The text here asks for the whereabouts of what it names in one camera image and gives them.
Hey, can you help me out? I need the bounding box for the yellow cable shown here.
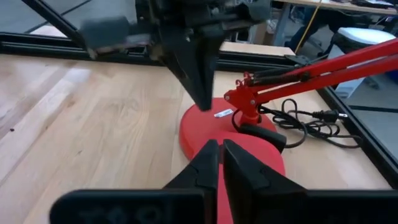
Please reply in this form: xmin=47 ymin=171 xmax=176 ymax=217
xmin=293 ymin=0 xmax=323 ymax=54

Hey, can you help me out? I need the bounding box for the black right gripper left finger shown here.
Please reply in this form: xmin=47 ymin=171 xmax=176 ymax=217
xmin=163 ymin=139 xmax=221 ymax=192

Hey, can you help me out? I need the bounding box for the red desk lamp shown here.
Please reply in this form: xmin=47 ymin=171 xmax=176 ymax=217
xmin=178 ymin=39 xmax=398 ymax=224

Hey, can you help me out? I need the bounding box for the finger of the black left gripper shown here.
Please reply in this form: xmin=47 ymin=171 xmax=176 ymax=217
xmin=159 ymin=30 xmax=203 ymax=112
xmin=192 ymin=30 xmax=221 ymax=112

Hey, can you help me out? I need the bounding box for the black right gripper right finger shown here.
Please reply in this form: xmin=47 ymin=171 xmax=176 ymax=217
xmin=223 ymin=139 xmax=308 ymax=194

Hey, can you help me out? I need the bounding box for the black lamp power cable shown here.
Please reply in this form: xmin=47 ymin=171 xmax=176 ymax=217
xmin=231 ymin=98 xmax=364 ymax=154

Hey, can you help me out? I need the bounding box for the wooden workbench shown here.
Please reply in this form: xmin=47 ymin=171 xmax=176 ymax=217
xmin=272 ymin=0 xmax=398 ymax=47

